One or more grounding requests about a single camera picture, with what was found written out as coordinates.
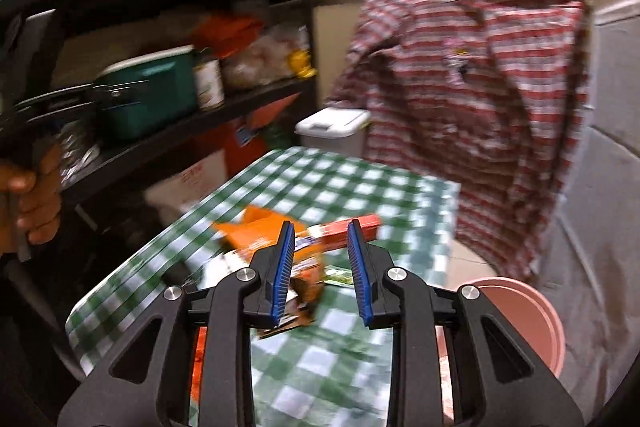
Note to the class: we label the orange plastic bag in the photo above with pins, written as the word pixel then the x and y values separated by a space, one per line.
pixel 198 362

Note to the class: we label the grey fabric cover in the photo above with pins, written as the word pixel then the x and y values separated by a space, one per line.
pixel 590 269

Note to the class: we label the person left hand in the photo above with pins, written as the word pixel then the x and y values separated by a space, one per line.
pixel 38 201

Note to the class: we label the green candy wrapper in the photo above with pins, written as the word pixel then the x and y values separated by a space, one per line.
pixel 338 277

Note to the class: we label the labelled glass jar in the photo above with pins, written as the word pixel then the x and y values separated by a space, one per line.
pixel 208 81

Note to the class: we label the red toothpaste box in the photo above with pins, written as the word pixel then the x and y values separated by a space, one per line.
pixel 333 235

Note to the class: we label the white paper bag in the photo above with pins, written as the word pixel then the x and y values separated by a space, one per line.
pixel 176 195

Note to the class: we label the teal storage box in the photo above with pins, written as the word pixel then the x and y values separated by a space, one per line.
pixel 172 91

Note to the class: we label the pink trash bin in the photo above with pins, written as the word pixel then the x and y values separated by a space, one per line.
pixel 532 315

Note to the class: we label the orange snack bag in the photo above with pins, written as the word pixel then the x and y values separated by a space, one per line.
pixel 288 265

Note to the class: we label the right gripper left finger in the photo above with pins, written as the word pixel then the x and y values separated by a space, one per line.
pixel 146 378

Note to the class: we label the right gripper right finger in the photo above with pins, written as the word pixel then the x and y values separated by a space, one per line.
pixel 497 379

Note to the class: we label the black metal shelf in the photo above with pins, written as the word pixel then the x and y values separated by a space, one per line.
pixel 264 49

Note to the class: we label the white lidded bin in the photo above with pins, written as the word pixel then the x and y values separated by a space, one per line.
pixel 339 130

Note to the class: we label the red plaid shirt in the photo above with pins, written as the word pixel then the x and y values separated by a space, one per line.
pixel 489 94

